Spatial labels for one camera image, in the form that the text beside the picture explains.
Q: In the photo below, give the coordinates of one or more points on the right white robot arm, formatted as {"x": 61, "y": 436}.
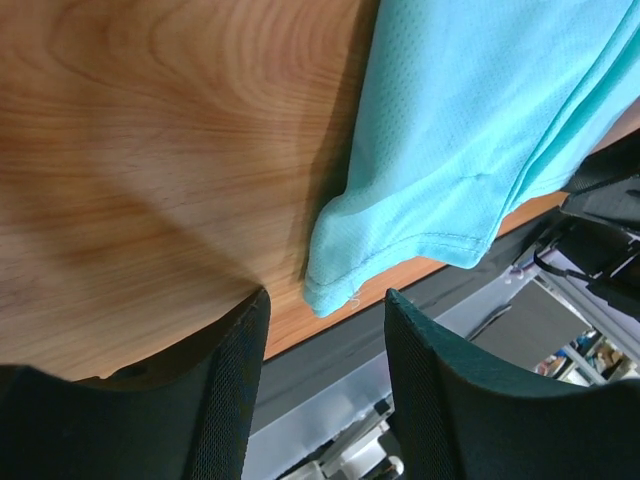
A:
{"x": 597, "y": 238}

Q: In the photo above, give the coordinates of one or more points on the background storage shelves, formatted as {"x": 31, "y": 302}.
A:
{"x": 590, "y": 359}

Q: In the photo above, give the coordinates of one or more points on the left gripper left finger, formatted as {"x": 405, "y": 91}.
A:
{"x": 182, "y": 413}

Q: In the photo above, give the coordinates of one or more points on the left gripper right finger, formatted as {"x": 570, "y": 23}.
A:
{"x": 463, "y": 413}

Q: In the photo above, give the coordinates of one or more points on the teal t shirt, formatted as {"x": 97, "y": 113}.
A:
{"x": 468, "y": 110}

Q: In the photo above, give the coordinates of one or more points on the aluminium front rail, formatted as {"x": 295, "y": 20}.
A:
{"x": 312, "y": 393}

